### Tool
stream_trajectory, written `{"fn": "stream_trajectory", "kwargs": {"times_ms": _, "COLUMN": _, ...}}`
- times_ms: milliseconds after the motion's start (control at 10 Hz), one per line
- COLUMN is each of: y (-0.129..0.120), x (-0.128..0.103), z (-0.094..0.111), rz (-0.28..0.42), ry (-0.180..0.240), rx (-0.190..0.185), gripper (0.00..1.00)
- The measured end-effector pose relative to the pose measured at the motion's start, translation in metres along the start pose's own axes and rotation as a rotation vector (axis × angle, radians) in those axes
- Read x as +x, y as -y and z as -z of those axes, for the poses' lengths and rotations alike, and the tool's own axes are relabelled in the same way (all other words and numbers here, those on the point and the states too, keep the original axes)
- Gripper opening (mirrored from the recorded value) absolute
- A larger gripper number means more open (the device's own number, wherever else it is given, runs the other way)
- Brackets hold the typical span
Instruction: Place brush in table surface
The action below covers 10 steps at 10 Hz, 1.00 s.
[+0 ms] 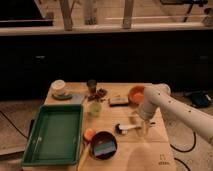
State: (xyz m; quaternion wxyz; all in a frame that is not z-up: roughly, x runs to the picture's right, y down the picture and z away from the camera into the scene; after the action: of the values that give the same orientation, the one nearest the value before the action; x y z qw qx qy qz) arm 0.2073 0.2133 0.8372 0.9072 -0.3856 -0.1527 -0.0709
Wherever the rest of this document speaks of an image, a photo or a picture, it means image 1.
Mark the yellow wooden utensil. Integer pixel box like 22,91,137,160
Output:
77,143,91,171

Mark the green plastic cup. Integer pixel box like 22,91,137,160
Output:
89,101,102,117

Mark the orange bowl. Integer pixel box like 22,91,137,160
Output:
128,86,145,104

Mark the brown dried bunch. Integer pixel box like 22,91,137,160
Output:
88,88,107,101

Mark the dark bowl with sponge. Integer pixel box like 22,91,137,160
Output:
90,131,117,160

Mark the orange ball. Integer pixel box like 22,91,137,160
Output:
83,128,96,141

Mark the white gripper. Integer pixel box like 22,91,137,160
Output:
129,100,157,136

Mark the blue bag on floor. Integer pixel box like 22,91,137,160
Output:
190,92,211,108

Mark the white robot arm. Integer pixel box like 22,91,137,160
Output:
128,84,213,146

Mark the black floor cable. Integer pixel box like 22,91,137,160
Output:
169,131,198,154

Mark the blue grey cloth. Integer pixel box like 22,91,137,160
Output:
70,93,85,104

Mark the white mug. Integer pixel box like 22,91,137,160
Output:
51,80,66,95

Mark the green plastic tray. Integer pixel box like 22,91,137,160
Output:
22,105,83,167

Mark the dark small cup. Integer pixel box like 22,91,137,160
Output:
87,80,97,94

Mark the white handled black brush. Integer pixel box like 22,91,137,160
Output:
115,124,139,135

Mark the green saucer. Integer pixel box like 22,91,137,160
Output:
52,93,72,100

